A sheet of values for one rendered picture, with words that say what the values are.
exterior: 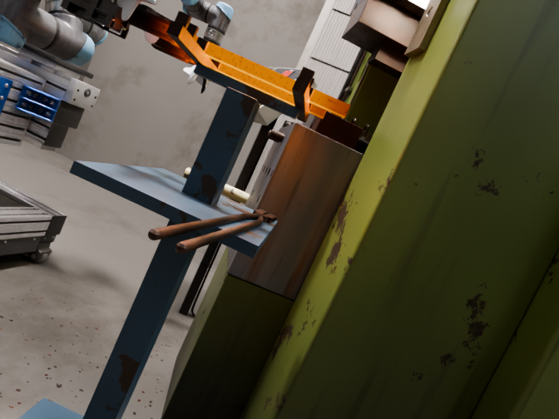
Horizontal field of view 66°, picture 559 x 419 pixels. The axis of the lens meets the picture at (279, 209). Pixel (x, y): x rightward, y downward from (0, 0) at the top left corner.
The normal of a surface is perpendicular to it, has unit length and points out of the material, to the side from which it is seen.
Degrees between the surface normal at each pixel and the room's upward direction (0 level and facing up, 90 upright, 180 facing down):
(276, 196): 90
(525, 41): 90
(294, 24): 90
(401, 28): 90
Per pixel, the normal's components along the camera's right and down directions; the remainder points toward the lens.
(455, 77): 0.11, 0.14
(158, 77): -0.19, 0.00
